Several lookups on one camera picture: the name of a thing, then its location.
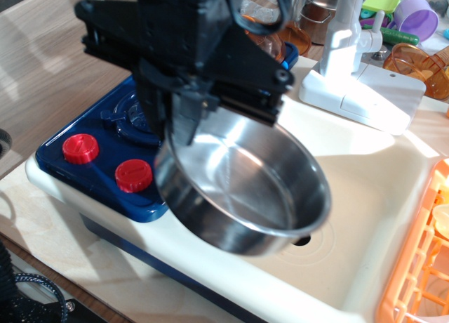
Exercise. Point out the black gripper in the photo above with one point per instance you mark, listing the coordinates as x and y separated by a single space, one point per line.
195 51

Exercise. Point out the round steel pan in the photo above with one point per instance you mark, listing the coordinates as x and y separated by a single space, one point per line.
242 186

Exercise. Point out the red right stove knob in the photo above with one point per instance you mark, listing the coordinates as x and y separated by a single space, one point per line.
133 175

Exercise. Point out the red stove knob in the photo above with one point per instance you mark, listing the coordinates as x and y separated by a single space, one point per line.
133 175
80 148

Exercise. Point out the blue toy stove top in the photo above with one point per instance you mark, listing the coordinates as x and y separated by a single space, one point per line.
119 126

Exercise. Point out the red left stove knob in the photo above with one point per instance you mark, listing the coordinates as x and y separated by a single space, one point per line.
80 148

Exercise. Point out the cream toy sink unit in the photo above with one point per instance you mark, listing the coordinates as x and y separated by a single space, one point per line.
339 272

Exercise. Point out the white toy faucet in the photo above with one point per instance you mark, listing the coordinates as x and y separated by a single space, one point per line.
342 84

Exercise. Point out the green plastic toy vegetable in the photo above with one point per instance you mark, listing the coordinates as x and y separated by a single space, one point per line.
393 37

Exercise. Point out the purple plastic cup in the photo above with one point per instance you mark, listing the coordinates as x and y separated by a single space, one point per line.
415 17

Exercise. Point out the amber transparent cup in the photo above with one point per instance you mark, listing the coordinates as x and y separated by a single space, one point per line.
413 62

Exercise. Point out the pale yellow plate in rack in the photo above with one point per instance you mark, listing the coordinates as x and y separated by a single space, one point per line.
441 220

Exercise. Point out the orange plastic dish rack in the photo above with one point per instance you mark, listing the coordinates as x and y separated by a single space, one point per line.
418 287

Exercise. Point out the steel pot with handle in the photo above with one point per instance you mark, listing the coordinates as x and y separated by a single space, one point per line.
313 17

